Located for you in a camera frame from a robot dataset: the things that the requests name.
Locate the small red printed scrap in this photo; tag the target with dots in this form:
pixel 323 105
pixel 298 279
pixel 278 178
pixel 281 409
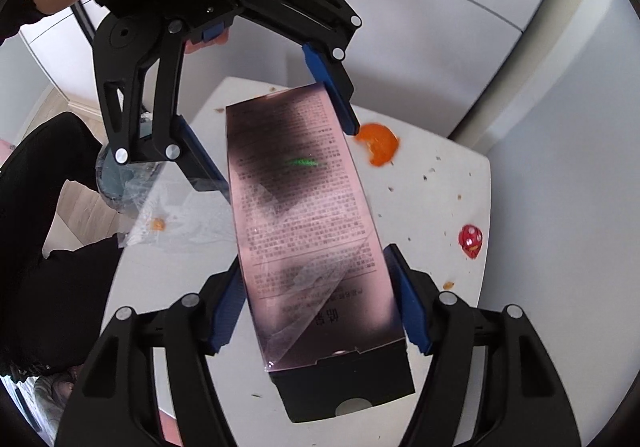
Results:
pixel 470 239

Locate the white patterned bedding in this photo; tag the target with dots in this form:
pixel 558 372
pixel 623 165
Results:
pixel 50 407

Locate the black pants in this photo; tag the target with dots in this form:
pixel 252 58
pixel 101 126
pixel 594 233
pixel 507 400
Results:
pixel 50 277

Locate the white nightstand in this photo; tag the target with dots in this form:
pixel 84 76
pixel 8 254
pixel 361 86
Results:
pixel 425 207

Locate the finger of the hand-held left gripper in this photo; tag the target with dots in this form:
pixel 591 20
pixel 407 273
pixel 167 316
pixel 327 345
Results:
pixel 202 162
pixel 316 64

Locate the person's left hand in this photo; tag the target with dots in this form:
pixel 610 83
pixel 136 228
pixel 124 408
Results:
pixel 223 38

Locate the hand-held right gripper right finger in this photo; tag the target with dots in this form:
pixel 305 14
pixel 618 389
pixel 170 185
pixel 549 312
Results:
pixel 412 307

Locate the pink box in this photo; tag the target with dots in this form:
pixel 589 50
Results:
pixel 300 207

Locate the white wardrobe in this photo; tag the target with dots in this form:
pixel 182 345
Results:
pixel 425 27

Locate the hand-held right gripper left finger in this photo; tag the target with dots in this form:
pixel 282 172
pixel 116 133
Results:
pixel 227 312

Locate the clear plastic bag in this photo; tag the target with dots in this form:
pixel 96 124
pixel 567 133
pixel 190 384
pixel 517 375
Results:
pixel 190 222

